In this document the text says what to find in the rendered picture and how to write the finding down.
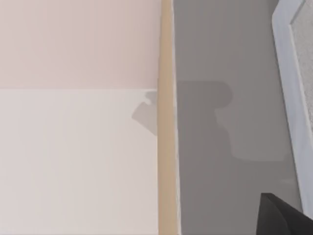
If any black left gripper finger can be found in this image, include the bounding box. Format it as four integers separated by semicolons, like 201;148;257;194
255;192;313;235

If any pale grey framed panel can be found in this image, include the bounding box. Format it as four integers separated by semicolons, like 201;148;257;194
271;0;313;221

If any wooden edge strip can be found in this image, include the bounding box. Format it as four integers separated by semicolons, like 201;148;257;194
156;0;179;235

